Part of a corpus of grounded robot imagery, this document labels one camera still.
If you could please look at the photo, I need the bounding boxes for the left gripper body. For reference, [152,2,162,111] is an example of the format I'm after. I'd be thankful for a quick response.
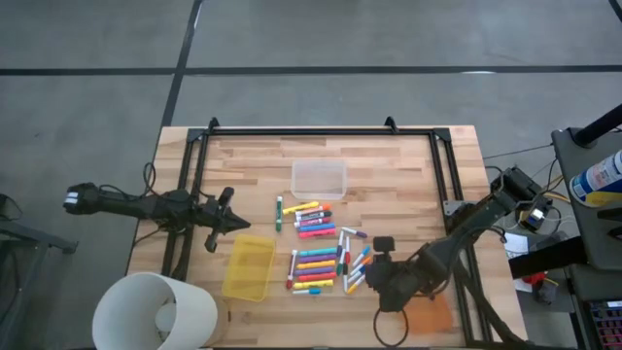
[201,187,239,253]

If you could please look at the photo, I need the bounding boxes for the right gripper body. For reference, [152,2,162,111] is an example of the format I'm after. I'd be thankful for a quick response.
[364,252,419,313]

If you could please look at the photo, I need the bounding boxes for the blue cap thin Sharpie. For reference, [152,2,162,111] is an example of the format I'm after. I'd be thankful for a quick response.
[351,245,372,267]
[346,264,368,285]

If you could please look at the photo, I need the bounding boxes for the yellow cap thin Sharpie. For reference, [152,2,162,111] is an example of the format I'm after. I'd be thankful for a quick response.
[346,274,366,296]

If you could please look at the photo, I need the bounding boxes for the plain yellow highlighter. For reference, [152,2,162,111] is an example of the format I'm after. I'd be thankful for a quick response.
[282,200,321,216]

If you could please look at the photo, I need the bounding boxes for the red cap white marker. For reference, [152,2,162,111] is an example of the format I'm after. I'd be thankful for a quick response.
[286,249,298,291]

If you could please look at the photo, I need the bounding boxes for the red highlighter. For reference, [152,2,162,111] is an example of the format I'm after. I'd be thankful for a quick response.
[296,271,338,283]

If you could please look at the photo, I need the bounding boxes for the orange-yellow highlighter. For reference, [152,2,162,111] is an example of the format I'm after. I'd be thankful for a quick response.
[294,260,337,271]

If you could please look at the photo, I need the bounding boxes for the yellow Sharpie highlighter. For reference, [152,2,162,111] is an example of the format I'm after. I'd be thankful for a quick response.
[293,278,335,291]

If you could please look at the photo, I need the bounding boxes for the magenta Expo marker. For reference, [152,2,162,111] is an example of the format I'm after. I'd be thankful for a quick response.
[294,216,332,228]

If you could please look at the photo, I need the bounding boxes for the dark purple highlighter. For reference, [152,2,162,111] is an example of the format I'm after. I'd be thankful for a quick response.
[296,253,338,264]

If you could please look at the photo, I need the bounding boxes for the orange Expo marker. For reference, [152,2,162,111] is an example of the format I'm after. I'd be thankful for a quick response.
[294,203,332,218]

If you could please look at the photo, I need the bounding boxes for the lavender highlighter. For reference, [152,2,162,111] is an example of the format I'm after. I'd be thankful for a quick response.
[293,265,335,277]

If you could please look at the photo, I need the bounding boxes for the teal highlighter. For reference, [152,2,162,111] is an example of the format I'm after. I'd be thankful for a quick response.
[297,247,338,258]

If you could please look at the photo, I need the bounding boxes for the blue highlighter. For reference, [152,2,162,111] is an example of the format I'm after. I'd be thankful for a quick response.
[297,222,337,233]

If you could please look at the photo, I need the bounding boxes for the pink highlighter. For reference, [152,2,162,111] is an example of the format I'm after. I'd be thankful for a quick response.
[297,227,337,240]

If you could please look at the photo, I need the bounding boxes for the yellow plastic bin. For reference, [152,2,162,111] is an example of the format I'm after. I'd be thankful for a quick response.
[221,234,277,303]

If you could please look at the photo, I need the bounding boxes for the orange plastic bin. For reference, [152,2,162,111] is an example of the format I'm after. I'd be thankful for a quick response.
[402,291,456,336]

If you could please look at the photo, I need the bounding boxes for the clear plastic bin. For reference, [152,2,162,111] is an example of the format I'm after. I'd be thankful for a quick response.
[290,158,349,201]

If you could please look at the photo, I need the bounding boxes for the white paper sheet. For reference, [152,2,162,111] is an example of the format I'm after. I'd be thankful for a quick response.
[503,232,531,262]

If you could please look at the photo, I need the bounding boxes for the white cylindrical bucket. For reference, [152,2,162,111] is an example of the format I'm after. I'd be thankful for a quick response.
[90,271,219,350]

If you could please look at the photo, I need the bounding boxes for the small metal controller box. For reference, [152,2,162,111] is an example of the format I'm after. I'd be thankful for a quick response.
[519,206,548,232]

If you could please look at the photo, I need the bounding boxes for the grey metal stand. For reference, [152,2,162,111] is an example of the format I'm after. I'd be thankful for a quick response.
[0,192,79,350]

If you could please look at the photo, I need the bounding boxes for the grey cart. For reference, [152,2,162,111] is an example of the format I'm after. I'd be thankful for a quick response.
[551,126,622,271]

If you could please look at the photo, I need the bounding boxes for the backlit keyboard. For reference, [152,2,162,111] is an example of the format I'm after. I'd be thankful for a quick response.
[587,299,622,349]

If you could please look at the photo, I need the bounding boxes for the white blue spray can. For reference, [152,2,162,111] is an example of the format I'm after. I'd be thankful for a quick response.
[569,149,622,209]

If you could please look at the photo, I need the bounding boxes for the black pole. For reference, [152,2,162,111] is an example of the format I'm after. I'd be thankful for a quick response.
[572,104,622,149]

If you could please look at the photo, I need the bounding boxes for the black aluminium table frame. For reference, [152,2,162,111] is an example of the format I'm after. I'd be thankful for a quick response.
[162,116,526,349]

